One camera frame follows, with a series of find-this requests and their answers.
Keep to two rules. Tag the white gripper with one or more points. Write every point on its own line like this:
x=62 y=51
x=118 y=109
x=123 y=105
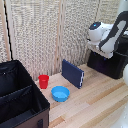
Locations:
x=96 y=50

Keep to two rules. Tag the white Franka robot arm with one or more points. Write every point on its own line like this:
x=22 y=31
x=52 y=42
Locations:
x=115 y=33

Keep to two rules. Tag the black air fryer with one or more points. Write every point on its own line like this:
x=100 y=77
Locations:
x=113 y=66

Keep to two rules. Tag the navy blue flat board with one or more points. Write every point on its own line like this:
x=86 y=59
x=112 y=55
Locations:
x=71 y=73

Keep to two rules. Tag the red plastic cup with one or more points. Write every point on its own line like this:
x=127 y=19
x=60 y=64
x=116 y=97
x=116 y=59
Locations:
x=43 y=81

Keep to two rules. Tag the beige woven folding screen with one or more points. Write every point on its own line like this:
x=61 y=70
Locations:
x=30 y=33

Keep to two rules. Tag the black fabric storage bin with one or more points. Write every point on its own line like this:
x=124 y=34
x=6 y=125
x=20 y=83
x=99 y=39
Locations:
x=20 y=96

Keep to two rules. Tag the blue plastic bowl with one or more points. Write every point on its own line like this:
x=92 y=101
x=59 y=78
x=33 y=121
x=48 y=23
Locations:
x=60 y=94

